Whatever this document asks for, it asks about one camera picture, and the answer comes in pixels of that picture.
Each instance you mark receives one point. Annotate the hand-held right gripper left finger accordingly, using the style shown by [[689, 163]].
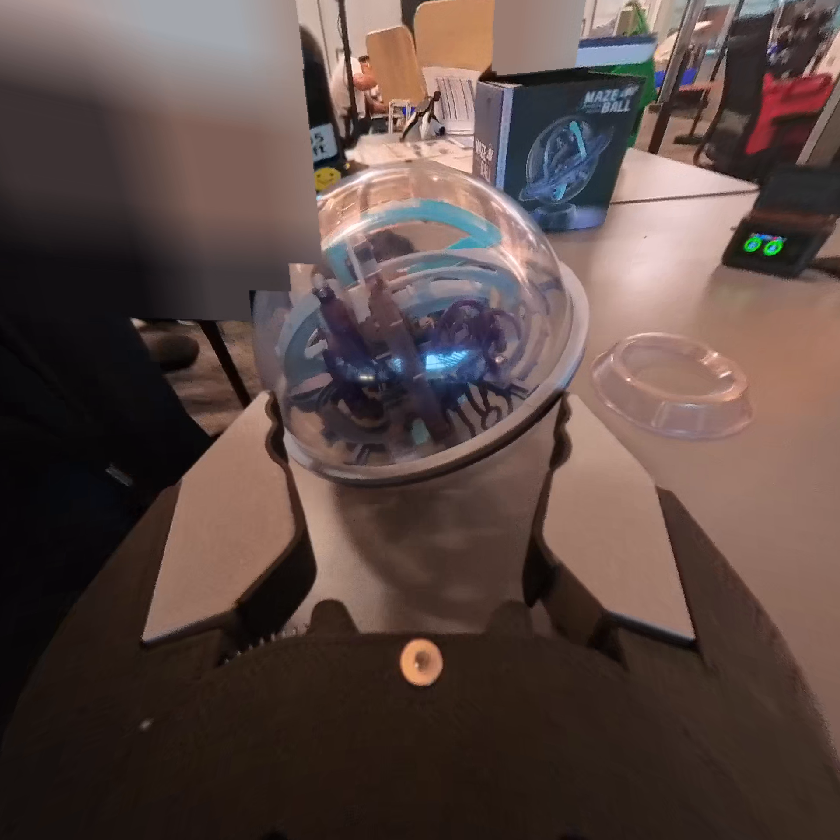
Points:
[[216, 551]]

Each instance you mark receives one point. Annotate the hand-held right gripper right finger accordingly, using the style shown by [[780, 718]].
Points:
[[617, 544]]

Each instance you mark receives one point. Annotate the clear plastic maze ball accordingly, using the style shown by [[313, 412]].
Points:
[[433, 315]]

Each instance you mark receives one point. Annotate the dark maze ball box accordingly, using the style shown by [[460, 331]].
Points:
[[558, 151]]

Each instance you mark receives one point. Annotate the wooden chair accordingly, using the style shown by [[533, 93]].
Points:
[[453, 33], [394, 65]]

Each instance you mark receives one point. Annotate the black table leg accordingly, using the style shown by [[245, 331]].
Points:
[[226, 361]]

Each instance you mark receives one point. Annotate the person's dark shoe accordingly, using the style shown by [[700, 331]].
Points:
[[170, 351]]

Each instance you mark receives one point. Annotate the black device green lights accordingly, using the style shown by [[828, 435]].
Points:
[[781, 223]]

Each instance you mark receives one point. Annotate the red jacket on chair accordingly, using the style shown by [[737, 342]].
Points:
[[787, 111]]

